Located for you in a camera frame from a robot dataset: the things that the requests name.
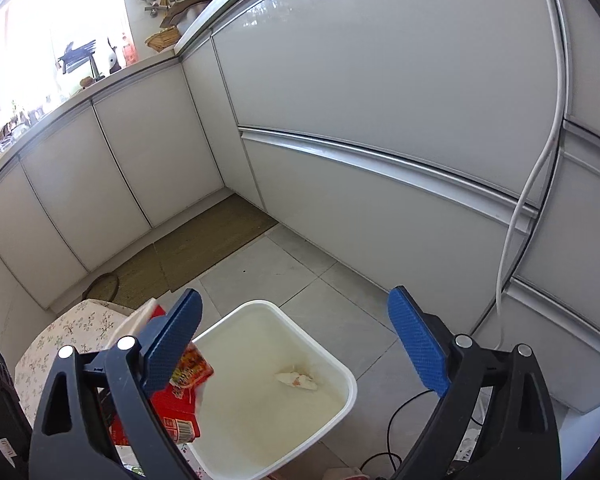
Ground red instant noodle cup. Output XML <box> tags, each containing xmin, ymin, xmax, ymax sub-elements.
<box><xmin>107</xmin><ymin>297</ymin><xmax>214</xmax><ymax>470</ymax></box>

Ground white tissue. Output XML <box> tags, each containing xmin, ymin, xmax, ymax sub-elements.
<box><xmin>275</xmin><ymin>368</ymin><xmax>318</xmax><ymax>391</ymax></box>

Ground white plastic trash bin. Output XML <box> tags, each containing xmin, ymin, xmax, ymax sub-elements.
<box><xmin>192</xmin><ymin>300</ymin><xmax>358</xmax><ymax>479</ymax></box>

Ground white kitchen cabinets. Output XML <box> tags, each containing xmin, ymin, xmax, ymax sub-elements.
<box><xmin>0</xmin><ymin>0</ymin><xmax>600</xmax><ymax>413</ymax></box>

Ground floral tablecloth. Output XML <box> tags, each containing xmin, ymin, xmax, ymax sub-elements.
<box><xmin>14</xmin><ymin>299</ymin><xmax>133</xmax><ymax>425</ymax></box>

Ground brown floor mat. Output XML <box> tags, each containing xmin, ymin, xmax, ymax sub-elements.
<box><xmin>82</xmin><ymin>194</ymin><xmax>276</xmax><ymax>309</ymax></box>

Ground blue faucet cloth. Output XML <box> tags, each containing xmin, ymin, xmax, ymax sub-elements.
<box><xmin>56</xmin><ymin>40</ymin><xmax>96</xmax><ymax>75</ymax></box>

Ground red drink bottle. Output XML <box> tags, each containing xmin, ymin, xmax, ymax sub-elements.
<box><xmin>122</xmin><ymin>34</ymin><xmax>138</xmax><ymax>66</ymax></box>

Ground wicker basket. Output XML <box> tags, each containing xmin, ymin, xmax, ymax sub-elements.
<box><xmin>145</xmin><ymin>26</ymin><xmax>181</xmax><ymax>53</ymax></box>

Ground wooden cutting board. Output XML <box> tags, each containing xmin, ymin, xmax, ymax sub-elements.
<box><xmin>160</xmin><ymin>0</ymin><xmax>212</xmax><ymax>28</ymax></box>

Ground black floor cable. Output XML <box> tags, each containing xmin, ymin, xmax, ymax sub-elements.
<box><xmin>360</xmin><ymin>388</ymin><xmax>481</xmax><ymax>480</ymax></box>

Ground white power cable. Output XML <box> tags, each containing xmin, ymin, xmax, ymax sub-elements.
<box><xmin>494</xmin><ymin>0</ymin><xmax>567</xmax><ymax>348</ymax></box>

